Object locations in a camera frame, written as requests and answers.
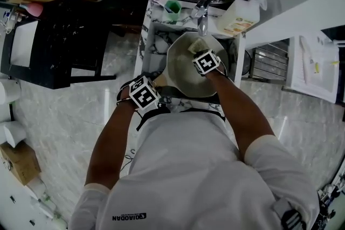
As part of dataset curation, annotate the small cardboard box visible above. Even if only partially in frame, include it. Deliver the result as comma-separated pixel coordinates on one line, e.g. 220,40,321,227
0,141,42,187

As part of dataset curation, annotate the cream detergent pump bottle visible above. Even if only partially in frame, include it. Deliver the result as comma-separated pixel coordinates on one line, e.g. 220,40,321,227
217,0,268,37

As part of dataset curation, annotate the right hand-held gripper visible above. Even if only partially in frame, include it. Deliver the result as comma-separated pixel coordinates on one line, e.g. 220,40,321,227
191,48,220,76

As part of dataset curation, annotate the chrome faucet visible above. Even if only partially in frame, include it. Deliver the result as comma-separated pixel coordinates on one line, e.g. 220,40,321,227
194,0,216,37

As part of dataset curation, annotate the mint green cup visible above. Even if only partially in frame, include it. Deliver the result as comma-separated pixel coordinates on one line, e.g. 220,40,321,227
162,0,181,22

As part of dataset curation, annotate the white panel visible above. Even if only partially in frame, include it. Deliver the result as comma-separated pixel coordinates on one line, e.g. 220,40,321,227
9,20,39,67

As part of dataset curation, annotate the pink plastic object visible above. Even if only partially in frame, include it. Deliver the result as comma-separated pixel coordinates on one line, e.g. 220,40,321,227
20,2,44,18

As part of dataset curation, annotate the marble sink cabinet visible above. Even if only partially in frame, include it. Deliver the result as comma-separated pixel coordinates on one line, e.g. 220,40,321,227
134,0,246,114

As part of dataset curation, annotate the wide white pillar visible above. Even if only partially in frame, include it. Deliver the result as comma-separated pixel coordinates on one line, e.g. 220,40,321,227
244,0,345,50

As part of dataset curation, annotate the white cylindrical device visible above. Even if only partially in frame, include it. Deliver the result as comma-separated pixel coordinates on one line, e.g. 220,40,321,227
0,79,22,106
0,120,27,148

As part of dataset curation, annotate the cream frying pan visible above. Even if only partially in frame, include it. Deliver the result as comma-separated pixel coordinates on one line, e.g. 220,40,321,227
153,31,230,99

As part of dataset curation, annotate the person's right forearm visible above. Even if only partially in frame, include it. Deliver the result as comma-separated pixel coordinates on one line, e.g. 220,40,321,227
204,67,277,163

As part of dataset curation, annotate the thin wrist bracelet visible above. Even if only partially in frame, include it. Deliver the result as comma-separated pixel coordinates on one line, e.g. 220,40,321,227
115,97,134,106

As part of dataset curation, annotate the cluttered equipment stand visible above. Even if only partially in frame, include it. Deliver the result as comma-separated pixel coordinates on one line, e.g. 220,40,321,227
316,175,345,224

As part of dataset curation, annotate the person's white shirt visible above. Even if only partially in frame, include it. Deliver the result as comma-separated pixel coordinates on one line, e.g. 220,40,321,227
68,110,320,230

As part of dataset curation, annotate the pink toothbrush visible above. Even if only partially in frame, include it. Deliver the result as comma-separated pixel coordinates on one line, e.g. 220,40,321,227
150,0,173,13

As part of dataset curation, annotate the black table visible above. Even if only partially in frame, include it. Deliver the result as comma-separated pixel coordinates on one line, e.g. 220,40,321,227
0,0,117,90

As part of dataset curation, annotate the person's left hand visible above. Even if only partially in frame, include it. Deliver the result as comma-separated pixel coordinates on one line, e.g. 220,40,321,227
116,82,135,105

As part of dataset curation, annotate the black round bin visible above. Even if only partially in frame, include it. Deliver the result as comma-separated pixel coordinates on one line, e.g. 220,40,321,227
241,50,253,76

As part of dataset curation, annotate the white dish rack tray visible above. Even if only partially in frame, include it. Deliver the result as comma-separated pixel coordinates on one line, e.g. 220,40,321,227
249,32,341,104

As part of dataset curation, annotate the white knife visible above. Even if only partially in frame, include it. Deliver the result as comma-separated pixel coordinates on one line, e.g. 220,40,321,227
299,36,309,85

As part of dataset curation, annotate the gray striped shoulder strap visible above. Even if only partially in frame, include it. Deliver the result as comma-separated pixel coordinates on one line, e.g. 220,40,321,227
272,198,307,230

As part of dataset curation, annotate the person's left forearm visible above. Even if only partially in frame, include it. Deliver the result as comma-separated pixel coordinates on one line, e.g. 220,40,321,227
86,101,135,189

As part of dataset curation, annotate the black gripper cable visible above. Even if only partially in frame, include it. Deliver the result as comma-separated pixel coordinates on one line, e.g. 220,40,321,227
136,109,149,133

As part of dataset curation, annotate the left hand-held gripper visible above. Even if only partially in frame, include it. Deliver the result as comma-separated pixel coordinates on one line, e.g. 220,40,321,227
128,75,162,111

